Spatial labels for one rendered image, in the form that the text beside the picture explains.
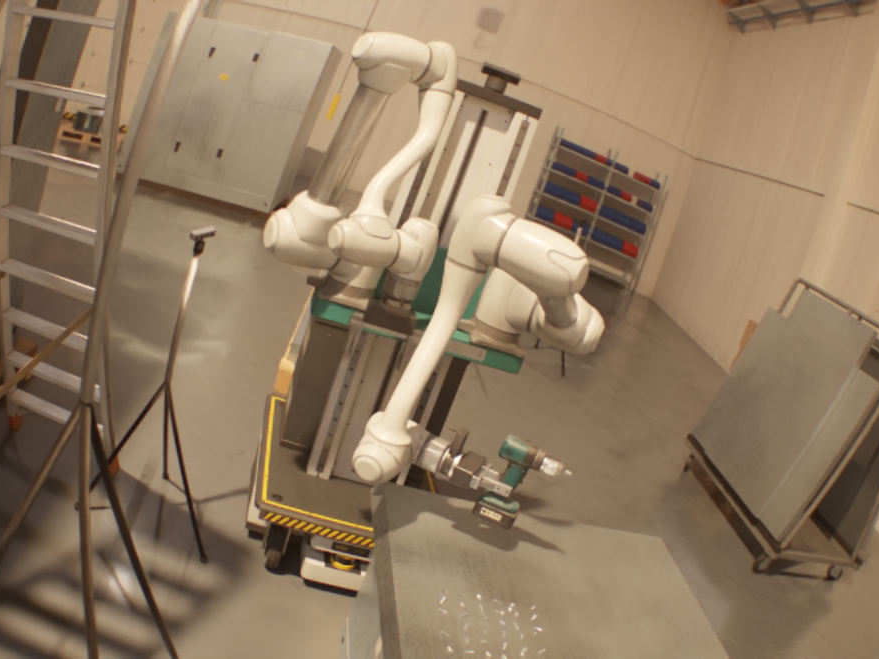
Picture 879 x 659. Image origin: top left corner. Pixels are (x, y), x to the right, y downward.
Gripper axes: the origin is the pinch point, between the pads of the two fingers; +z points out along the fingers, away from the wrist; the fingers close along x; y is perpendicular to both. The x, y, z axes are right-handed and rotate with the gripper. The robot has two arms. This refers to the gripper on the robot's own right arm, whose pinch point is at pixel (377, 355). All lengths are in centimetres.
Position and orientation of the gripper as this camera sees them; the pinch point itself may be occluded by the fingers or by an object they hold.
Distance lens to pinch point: 209.4
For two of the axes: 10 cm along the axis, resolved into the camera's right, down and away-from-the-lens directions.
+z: -3.3, 9.0, 2.9
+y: -1.2, -3.4, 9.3
